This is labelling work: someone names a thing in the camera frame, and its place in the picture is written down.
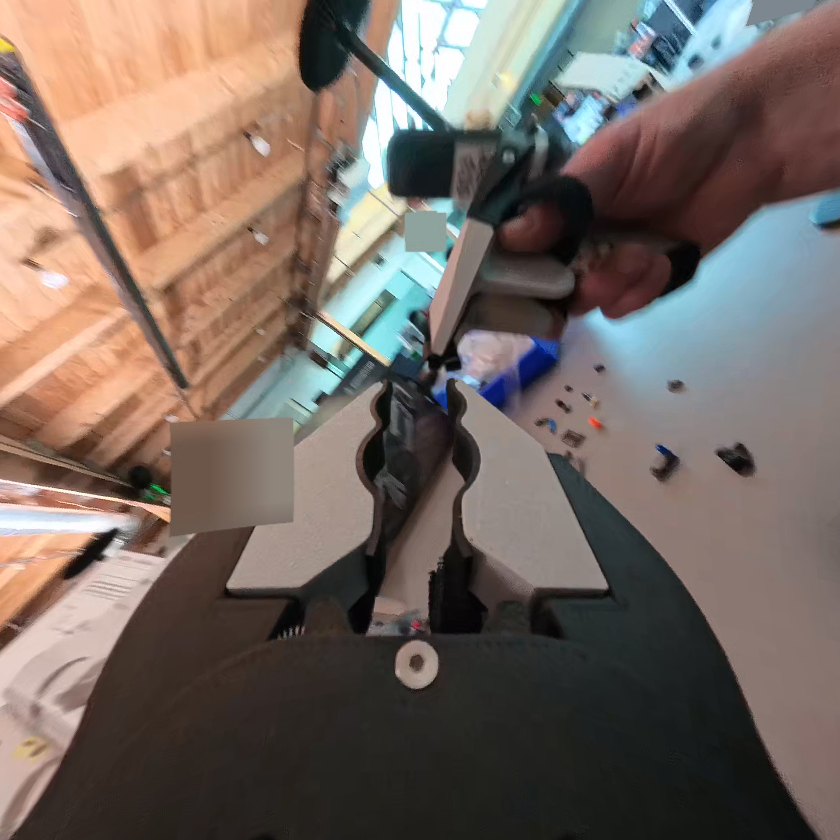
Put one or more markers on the grey piece with blue pin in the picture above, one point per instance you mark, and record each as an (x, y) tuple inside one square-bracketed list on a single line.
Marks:
[(664, 463)]

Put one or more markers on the long blue pin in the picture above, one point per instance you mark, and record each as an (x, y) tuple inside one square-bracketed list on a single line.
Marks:
[(548, 424)]

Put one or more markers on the person's right hand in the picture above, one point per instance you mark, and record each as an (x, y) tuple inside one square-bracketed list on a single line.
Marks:
[(669, 170)]

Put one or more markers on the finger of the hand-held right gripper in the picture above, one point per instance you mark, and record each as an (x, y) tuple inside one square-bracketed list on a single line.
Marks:
[(459, 275)]

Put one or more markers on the silver ventilation duct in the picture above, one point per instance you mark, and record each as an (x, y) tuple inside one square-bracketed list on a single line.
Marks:
[(52, 518)]

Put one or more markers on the black curved panel piece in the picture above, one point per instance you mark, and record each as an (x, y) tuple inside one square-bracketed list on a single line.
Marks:
[(735, 458)]

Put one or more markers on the black round fixture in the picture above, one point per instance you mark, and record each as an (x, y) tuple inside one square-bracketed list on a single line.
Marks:
[(140, 476)]

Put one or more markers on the lego instruction booklet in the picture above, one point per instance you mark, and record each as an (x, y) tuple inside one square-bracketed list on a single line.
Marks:
[(59, 656)]

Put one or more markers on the grey lego car model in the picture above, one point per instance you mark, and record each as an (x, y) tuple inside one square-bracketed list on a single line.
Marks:
[(400, 446)]

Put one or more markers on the blue plastic bin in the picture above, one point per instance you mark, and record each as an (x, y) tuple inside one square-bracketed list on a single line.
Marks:
[(525, 374)]

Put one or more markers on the black pole with round base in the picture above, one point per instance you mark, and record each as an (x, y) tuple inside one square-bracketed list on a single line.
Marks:
[(325, 46)]

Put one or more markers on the person's right forearm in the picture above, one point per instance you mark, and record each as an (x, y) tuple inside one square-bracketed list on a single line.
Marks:
[(807, 98)]

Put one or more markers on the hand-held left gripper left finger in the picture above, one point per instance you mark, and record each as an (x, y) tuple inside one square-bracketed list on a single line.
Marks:
[(328, 512)]

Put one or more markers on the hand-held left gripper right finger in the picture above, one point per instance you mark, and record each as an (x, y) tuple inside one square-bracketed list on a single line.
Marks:
[(525, 518)]

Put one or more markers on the crumpled clear plastic bags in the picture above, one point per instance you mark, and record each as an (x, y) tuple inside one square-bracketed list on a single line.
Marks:
[(485, 354)]

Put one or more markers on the black ceiling track rail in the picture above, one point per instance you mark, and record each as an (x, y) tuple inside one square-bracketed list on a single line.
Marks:
[(92, 210)]

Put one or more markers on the grey studded plate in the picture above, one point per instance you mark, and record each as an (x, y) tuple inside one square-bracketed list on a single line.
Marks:
[(573, 438)]

